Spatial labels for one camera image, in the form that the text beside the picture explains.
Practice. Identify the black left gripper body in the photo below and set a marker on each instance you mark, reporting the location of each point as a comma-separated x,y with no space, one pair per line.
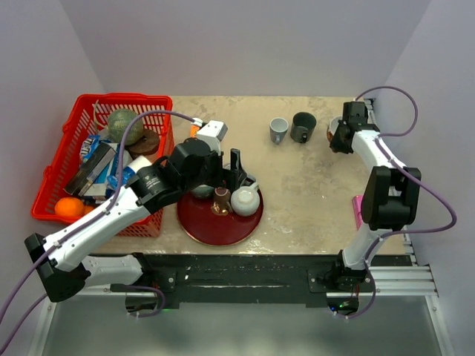
214,175

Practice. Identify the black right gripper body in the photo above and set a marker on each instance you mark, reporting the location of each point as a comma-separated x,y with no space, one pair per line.
338,144

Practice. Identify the red floral mug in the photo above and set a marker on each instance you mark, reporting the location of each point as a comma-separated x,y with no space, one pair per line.
332,127

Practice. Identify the white speckled mug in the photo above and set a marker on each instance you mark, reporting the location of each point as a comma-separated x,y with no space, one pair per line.
245,201

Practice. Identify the small brown espresso cup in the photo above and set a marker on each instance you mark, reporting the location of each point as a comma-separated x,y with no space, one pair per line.
221,202

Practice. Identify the dark grey mug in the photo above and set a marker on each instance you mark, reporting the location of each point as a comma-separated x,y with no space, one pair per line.
303,125

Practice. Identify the small grey mug white inside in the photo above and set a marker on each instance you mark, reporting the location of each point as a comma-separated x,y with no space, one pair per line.
277,130

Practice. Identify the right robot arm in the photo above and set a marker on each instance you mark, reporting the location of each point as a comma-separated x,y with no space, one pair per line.
389,200

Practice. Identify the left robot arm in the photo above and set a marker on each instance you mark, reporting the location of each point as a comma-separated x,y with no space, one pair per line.
64,260

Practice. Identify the grey-blue round mug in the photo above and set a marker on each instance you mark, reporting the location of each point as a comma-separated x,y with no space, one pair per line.
249,181

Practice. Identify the teal glazed mug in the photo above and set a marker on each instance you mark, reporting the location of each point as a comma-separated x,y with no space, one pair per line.
203,192

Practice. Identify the orange pink sponge box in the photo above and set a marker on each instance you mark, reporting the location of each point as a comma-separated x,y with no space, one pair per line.
193,130

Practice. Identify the brown wooden disc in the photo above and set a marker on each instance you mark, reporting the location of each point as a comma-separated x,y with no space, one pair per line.
148,144

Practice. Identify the dark red round tray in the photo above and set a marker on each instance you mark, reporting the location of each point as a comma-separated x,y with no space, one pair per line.
201,224

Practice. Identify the white blue paper cup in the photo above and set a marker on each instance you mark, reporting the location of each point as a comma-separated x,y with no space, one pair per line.
122,176

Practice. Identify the red plastic basket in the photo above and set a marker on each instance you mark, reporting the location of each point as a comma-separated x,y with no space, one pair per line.
78,127

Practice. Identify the pink flat box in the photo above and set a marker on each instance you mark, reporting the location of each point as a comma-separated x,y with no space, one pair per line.
356,204

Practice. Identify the green round melon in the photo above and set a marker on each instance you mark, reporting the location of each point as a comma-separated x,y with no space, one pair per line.
119,120

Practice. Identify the blue candy bag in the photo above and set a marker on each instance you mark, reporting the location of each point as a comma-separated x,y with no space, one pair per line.
88,146

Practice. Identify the black carton box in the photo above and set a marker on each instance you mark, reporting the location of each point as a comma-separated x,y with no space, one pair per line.
90,170

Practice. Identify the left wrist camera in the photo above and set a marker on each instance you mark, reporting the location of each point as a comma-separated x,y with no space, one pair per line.
212,134

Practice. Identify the black table front rail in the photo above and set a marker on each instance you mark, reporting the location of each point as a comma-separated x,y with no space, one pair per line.
258,279

